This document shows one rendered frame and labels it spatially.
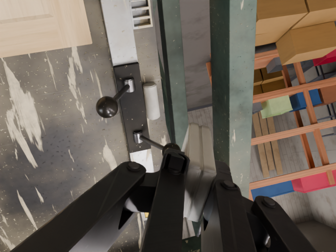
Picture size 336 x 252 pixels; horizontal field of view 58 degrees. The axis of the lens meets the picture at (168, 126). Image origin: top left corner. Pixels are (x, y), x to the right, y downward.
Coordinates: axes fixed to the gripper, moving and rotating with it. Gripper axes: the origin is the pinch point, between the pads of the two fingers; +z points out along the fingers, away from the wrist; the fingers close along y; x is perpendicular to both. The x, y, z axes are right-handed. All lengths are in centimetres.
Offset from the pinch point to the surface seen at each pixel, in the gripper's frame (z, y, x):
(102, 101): 31.3, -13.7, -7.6
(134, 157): 46, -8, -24
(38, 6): 38.6, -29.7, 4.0
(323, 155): 430, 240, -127
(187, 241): 59, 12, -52
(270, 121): 891, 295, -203
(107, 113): 30.9, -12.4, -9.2
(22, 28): 37.8, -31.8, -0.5
